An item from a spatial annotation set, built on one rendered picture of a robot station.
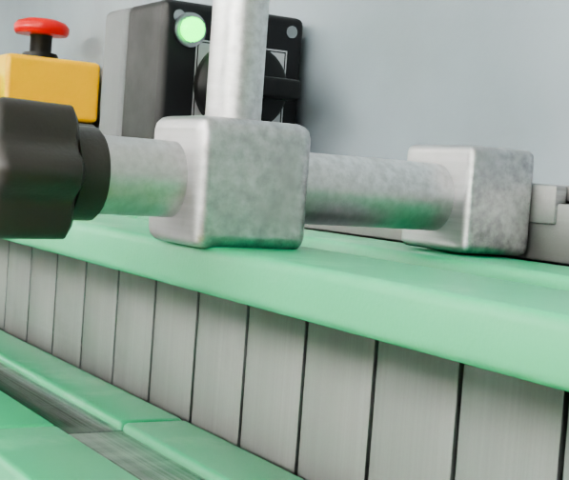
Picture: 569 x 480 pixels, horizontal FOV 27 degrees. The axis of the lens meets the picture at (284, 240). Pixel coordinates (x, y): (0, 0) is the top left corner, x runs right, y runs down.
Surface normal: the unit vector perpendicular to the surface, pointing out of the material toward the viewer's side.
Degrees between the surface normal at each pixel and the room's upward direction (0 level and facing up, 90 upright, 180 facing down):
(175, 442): 90
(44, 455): 90
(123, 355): 0
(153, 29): 0
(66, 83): 90
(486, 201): 90
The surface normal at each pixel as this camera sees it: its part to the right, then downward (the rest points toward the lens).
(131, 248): -0.86, -0.04
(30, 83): 0.50, 0.08
